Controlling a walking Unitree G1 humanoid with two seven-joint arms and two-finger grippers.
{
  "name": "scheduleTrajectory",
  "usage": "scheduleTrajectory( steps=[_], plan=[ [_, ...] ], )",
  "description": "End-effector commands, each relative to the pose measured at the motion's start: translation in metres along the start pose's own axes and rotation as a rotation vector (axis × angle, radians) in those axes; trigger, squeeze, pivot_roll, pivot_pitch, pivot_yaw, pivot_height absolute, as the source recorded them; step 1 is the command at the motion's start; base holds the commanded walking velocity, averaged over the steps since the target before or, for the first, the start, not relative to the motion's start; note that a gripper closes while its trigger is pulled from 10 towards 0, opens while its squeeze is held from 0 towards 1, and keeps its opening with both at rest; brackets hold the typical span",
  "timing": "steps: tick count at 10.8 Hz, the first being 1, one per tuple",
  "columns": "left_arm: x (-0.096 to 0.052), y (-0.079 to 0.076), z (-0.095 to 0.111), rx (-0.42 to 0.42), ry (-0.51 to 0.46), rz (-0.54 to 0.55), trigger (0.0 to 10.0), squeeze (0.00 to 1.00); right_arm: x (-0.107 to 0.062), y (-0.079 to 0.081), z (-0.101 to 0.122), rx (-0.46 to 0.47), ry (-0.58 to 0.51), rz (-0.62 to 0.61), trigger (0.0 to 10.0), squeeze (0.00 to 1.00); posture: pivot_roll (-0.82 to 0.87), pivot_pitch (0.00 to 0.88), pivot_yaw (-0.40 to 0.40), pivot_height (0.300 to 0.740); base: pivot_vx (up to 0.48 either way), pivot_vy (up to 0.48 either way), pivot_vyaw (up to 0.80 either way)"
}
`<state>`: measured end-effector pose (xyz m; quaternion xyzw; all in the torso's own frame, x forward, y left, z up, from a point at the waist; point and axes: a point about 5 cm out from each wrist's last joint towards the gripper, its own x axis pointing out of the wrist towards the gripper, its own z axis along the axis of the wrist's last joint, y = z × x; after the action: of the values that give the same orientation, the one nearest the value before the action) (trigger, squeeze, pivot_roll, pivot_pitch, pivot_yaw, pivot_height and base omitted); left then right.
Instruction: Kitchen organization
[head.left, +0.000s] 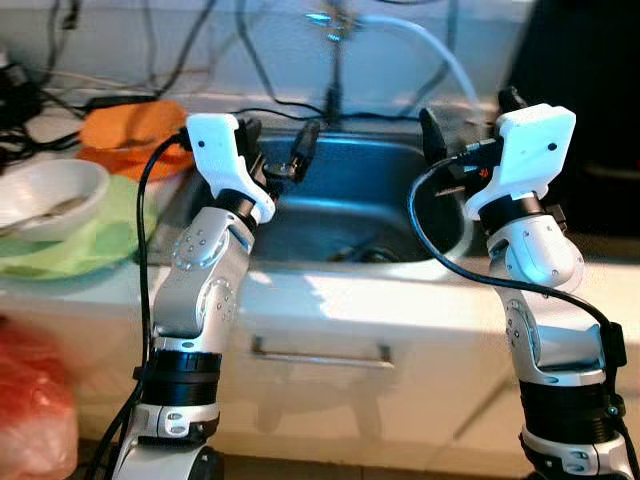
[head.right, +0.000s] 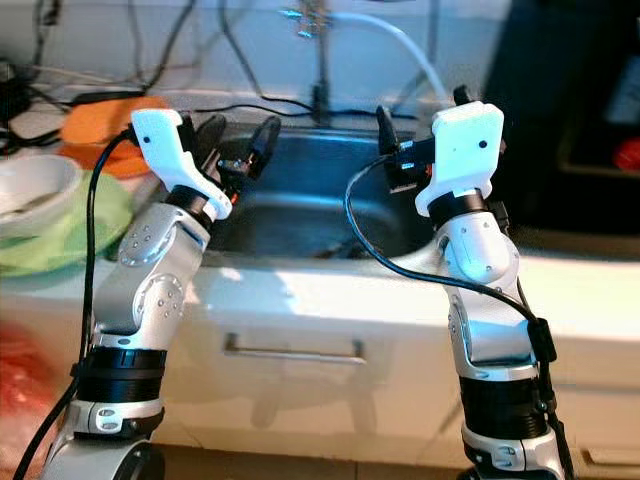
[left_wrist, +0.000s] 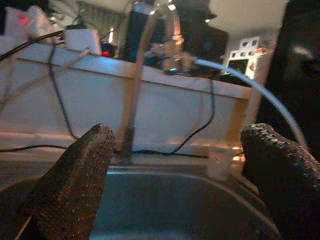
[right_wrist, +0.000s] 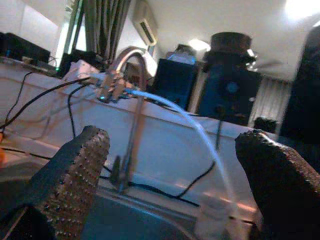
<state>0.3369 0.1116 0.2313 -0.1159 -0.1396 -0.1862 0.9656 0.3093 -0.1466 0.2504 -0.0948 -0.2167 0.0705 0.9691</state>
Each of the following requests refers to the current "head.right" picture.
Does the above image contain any white bowl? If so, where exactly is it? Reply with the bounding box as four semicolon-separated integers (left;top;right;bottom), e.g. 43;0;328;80
0;153;83;239

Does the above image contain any sink drain strainer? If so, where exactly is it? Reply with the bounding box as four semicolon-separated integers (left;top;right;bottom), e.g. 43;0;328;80
315;240;371;261

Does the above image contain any wide white cabinet front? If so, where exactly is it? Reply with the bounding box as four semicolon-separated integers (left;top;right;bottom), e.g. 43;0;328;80
160;300;461;451

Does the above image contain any white water hose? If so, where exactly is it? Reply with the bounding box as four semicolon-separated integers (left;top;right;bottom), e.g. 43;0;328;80
335;10;451;101

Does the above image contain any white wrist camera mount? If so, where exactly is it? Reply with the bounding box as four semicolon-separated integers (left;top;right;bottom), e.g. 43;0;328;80
130;108;236;221
415;100;506;219

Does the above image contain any black countertop appliance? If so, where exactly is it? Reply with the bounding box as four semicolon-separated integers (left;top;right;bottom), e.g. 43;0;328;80
485;0;640;236

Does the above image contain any red round object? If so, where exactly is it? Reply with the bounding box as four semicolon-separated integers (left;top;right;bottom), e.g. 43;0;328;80
615;138;640;171

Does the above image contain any silver drawer handle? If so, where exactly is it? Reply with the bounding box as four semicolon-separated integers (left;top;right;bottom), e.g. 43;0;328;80
575;448;640;468

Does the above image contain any metal faucet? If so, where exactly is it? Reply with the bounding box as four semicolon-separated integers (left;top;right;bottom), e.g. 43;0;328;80
285;0;346;113

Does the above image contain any flat black power brick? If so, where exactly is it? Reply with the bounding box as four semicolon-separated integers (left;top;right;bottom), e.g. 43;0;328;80
75;90;146;104

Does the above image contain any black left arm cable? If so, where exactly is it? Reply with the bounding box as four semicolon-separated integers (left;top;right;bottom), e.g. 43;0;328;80
15;125;136;480

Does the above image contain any black labelled power adapter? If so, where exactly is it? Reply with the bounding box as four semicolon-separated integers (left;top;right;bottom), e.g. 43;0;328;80
0;60;26;121

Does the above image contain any orange bowl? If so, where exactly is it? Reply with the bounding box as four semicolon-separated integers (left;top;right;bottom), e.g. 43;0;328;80
60;95;161;146

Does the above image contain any orange plate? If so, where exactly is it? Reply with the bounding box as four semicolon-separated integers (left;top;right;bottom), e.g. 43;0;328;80
60;140;136;179

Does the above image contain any red plastic bag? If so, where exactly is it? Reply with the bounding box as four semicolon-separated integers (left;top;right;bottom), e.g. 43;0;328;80
0;320;56;471

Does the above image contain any long silver cabinet handle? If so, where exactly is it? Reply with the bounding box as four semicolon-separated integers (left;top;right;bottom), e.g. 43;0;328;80
223;333;368;368

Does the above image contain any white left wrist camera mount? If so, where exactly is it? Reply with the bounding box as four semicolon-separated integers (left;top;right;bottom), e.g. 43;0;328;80
130;108;236;221

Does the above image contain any stainless steel sink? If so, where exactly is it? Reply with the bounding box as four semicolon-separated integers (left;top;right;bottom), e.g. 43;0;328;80
105;125;551;263

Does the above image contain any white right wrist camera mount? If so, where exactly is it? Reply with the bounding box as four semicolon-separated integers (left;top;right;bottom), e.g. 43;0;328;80
415;100;506;219

